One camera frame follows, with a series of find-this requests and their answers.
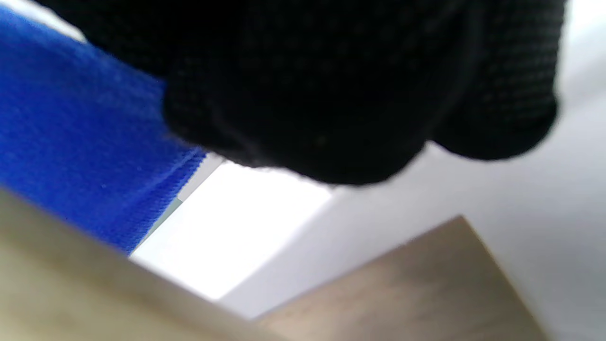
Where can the person's right hand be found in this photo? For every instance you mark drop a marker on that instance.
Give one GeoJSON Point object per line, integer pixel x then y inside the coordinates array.
{"type": "Point", "coordinates": [331, 85]}

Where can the wooden rack with posts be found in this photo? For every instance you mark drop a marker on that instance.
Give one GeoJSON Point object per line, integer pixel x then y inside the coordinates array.
{"type": "Point", "coordinates": [426, 293]}

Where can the blue towel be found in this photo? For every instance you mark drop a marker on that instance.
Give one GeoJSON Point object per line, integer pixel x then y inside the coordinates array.
{"type": "Point", "coordinates": [71, 132]}

